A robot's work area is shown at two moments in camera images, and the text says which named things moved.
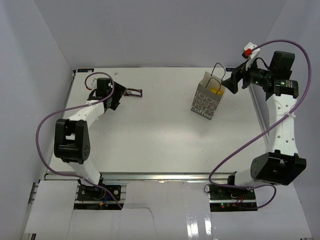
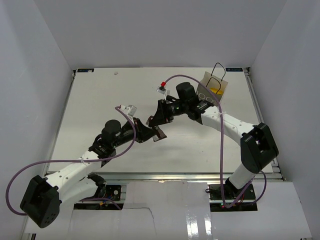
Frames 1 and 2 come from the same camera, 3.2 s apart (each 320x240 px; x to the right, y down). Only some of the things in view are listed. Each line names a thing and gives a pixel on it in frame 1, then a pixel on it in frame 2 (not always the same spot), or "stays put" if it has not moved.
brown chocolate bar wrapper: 137,92 -> 160,135
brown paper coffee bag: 210,91 stays put
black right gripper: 232,83 -> 162,114
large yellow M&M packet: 215,90 stays put
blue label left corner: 85,70 stays put
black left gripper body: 118,93 -> 127,134
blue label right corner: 230,69 stays put
